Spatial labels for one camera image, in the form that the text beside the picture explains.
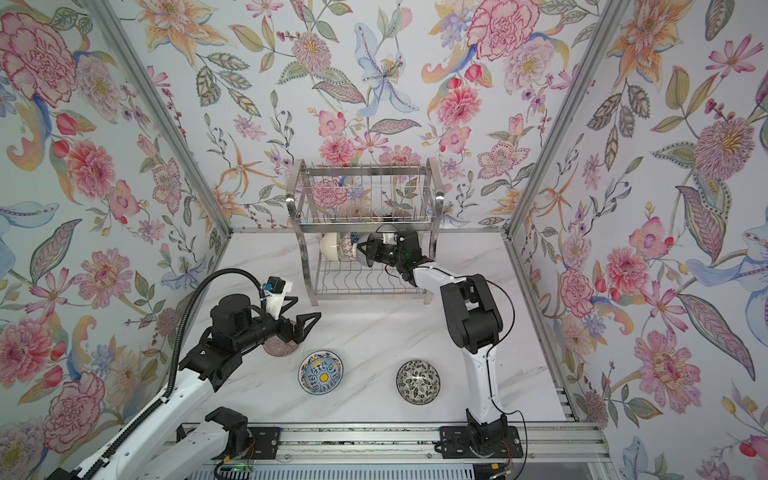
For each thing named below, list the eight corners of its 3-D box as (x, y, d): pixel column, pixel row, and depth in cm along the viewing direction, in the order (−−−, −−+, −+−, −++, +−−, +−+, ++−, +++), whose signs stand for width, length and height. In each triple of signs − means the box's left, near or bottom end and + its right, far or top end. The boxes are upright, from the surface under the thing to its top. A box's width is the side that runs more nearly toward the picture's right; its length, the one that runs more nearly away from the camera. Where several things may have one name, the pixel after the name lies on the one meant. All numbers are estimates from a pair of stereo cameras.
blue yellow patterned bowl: (298, 397, 82) (294, 392, 79) (305, 356, 90) (302, 350, 86) (341, 398, 83) (339, 392, 79) (345, 357, 90) (343, 350, 86)
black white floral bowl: (396, 404, 82) (397, 399, 78) (396, 366, 88) (396, 359, 85) (439, 404, 82) (442, 399, 78) (435, 366, 88) (437, 359, 85)
